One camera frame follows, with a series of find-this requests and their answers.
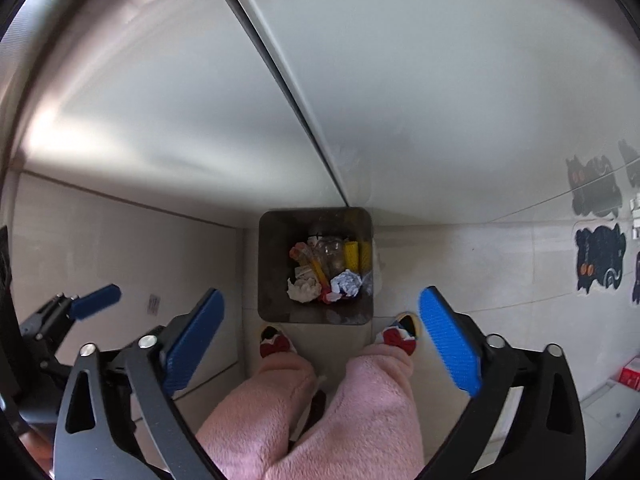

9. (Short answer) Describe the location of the white tissue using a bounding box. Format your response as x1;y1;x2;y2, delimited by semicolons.
286;278;322;304

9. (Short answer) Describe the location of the red white snack wrapper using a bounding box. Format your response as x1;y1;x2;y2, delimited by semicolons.
319;287;343;304

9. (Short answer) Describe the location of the clear plastic bottle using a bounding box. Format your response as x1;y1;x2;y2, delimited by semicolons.
308;236;345;278

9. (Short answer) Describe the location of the yellow foam net sleeve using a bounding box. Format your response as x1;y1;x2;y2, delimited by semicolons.
343;240;360;273

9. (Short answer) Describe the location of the dark square trash bin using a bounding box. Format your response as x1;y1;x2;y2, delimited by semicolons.
257;207;374;325

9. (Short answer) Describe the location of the pink fleece left leg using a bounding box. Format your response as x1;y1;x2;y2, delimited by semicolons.
196;352;317;479

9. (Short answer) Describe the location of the pink fleece leg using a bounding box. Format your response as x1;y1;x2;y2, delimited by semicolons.
265;339;425;479
196;352;317;479

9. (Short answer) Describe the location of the left red slipper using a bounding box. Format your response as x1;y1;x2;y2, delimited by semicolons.
259;325;297;359

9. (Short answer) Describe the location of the pink fleece right leg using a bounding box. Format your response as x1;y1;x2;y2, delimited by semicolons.
265;339;425;479

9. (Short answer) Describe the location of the black cat floor sticker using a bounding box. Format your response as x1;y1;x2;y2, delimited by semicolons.
574;223;627;295

